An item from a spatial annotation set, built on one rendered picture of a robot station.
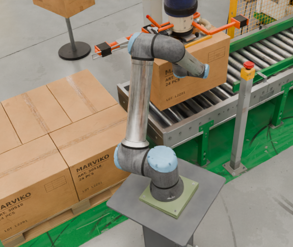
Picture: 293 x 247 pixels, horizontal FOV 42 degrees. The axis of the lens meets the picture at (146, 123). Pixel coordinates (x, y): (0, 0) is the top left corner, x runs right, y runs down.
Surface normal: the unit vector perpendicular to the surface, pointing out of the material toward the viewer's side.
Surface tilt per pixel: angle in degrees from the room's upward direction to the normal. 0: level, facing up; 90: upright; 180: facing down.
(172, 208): 4
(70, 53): 0
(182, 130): 90
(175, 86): 90
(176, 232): 0
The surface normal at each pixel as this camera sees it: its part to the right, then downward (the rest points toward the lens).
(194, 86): 0.50, 0.57
